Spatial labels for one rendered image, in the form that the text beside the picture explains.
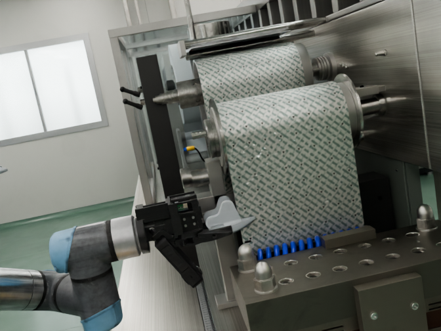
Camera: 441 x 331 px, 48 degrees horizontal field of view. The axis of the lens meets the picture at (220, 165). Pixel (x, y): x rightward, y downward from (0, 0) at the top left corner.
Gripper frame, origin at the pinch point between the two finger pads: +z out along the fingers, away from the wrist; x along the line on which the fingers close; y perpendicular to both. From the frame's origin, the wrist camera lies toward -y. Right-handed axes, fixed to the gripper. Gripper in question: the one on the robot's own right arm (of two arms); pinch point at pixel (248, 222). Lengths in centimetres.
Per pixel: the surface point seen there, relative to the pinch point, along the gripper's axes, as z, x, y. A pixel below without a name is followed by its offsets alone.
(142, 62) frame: -13.4, 33.1, 33.6
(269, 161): 5.7, -0.3, 10.3
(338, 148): 19.0, -0.3, 10.2
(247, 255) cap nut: -2.3, -8.2, -3.2
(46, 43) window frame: -128, 555, 105
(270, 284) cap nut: -1.0, -17.9, -4.8
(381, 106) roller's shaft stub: 30.1, 3.9, 15.7
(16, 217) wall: -216, 556, -98
